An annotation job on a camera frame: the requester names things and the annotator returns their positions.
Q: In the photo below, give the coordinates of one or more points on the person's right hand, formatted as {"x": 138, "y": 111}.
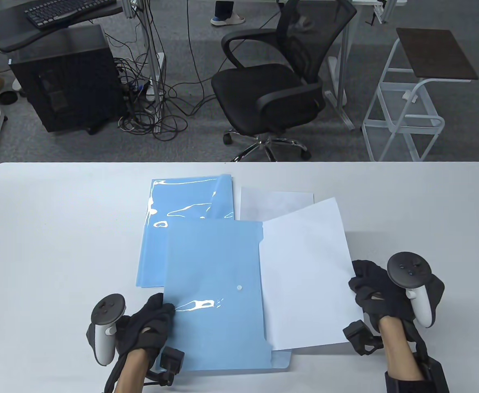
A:
{"x": 374, "y": 290}

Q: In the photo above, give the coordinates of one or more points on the person's left hand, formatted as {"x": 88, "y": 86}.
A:
{"x": 147, "y": 323}

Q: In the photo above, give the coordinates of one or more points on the white paper sheet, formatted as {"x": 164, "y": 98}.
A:
{"x": 309, "y": 278}
{"x": 264, "y": 204}

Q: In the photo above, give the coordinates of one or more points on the person's left forearm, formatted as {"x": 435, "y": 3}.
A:
{"x": 131, "y": 370}

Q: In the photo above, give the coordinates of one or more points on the white and black controller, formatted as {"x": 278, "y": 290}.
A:
{"x": 108, "y": 307}
{"x": 409, "y": 268}

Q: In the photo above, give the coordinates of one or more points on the black battery pack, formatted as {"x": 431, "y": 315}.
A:
{"x": 435, "y": 374}

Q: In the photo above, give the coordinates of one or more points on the small white object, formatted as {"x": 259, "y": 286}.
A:
{"x": 409, "y": 96}

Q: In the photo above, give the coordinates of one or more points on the black mesh office chair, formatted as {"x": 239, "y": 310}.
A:
{"x": 259, "y": 88}

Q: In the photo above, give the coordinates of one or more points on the white cart with brown top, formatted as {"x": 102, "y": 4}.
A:
{"x": 435, "y": 53}

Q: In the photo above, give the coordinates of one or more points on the black computer tower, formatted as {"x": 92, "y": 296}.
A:
{"x": 67, "y": 82}

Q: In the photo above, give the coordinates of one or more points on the grey metal desk leg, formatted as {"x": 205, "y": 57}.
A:
{"x": 151, "y": 61}

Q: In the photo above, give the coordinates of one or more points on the white power strip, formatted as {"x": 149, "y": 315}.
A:
{"x": 161, "y": 60}

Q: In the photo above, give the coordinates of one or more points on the black round lid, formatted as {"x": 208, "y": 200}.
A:
{"x": 8, "y": 98}

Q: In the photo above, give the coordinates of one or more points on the black keyboard desk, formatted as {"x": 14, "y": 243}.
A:
{"x": 2, "y": 32}

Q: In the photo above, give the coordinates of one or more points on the black keyboard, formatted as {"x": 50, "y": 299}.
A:
{"x": 59, "y": 10}

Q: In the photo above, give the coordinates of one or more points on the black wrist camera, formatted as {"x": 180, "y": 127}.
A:
{"x": 172, "y": 360}
{"x": 358, "y": 335}

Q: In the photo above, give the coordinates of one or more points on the white desk frame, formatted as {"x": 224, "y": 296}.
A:
{"x": 342, "y": 61}

